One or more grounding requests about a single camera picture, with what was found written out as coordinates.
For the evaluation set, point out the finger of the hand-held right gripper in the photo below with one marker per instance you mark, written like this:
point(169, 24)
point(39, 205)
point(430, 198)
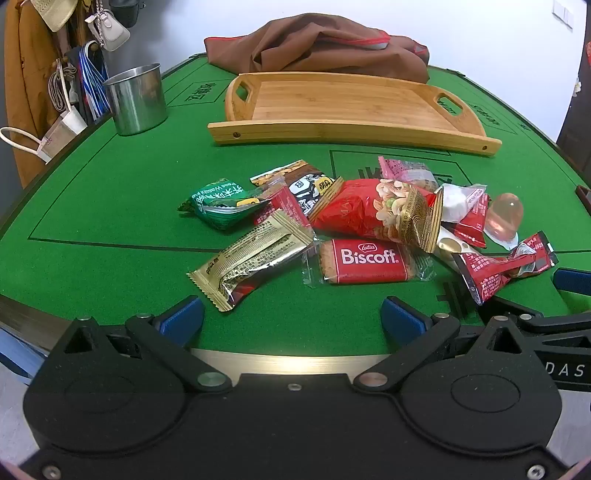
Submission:
point(572, 284)
point(554, 330)

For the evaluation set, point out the blue fabric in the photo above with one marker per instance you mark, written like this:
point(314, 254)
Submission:
point(16, 353)

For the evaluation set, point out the red mixed nut packet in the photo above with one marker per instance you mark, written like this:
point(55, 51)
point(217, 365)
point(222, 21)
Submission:
point(355, 212)

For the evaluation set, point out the brown cloth with red trim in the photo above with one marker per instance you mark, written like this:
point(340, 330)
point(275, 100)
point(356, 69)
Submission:
point(323, 46)

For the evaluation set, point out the white wall switch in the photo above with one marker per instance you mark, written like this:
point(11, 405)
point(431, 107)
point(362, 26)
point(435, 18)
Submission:
point(565, 14)

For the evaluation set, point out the white packet with gold dots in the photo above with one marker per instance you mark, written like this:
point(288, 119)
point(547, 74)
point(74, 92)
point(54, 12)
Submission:
point(450, 244)

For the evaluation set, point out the pink jelly cup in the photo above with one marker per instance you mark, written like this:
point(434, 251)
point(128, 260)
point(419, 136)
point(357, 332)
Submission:
point(505, 217)

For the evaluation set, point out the bamboo serving tray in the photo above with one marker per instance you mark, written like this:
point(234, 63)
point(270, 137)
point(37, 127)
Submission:
point(351, 106)

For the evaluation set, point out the black and white snack packet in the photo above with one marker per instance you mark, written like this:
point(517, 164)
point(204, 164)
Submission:
point(307, 194)

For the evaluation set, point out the clear packet with red label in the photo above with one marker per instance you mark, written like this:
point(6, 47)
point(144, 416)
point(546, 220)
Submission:
point(279, 207)

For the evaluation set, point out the red biscuit packet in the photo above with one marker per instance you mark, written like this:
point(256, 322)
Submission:
point(369, 261)

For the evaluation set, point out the brown nut snack packet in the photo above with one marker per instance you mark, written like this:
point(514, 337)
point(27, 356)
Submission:
point(279, 173)

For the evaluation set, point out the red door decoration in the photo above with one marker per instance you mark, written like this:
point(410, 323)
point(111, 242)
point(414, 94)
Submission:
point(587, 53)

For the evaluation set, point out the dark door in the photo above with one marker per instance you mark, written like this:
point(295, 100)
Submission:
point(575, 115)

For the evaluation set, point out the pink clear snack packet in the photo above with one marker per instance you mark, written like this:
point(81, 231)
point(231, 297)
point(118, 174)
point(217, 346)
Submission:
point(406, 170)

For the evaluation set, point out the white small handbag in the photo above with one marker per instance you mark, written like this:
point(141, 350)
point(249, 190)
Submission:
point(108, 32)

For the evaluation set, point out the stainless steel cup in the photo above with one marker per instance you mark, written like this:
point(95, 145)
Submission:
point(138, 106)

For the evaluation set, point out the white paper bag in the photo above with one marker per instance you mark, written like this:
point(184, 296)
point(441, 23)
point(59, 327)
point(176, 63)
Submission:
point(64, 129)

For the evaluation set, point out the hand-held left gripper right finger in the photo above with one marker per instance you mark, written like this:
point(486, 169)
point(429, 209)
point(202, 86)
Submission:
point(402, 319)

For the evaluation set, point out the green pea snack packet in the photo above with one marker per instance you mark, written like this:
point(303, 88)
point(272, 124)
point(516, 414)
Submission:
point(217, 203)

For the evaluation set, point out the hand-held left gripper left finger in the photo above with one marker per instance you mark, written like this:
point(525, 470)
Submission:
point(182, 319)

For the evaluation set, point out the black hanging bag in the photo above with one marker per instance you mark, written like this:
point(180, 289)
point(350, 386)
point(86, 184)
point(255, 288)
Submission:
point(123, 11)

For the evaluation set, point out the gold foil snack packet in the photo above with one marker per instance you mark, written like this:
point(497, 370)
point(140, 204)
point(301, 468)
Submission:
point(258, 249)

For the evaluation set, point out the beige cap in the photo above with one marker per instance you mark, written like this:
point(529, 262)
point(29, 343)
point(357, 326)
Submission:
point(55, 14)

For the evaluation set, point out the small red snack packet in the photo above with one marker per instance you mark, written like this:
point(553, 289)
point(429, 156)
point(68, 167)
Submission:
point(475, 221)

